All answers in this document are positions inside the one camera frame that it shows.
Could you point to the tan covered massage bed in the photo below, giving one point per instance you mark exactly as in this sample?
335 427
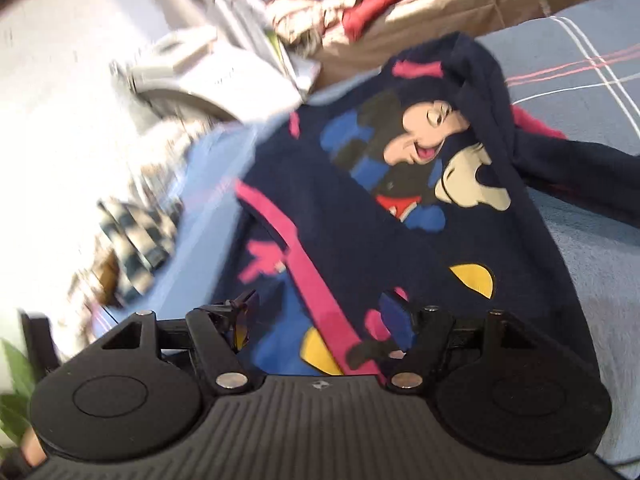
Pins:
475 5

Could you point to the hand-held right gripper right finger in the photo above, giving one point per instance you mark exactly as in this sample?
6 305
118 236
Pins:
397 321

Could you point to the blue white checkered cloth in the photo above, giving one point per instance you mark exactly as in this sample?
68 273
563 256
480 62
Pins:
140 240

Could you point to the crumpled beige cloth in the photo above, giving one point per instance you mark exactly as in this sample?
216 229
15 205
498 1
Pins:
310 22

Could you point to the green plant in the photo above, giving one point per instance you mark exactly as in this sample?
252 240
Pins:
17 385

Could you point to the navy cartoon print t-shirt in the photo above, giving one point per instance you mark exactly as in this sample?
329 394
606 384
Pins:
400 210

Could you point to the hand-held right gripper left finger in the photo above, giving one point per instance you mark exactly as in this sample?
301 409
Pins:
245 321

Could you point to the brown cloth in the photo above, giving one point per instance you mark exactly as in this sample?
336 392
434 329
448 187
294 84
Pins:
107 272

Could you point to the white beauty machine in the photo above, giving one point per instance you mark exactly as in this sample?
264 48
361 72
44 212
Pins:
210 67

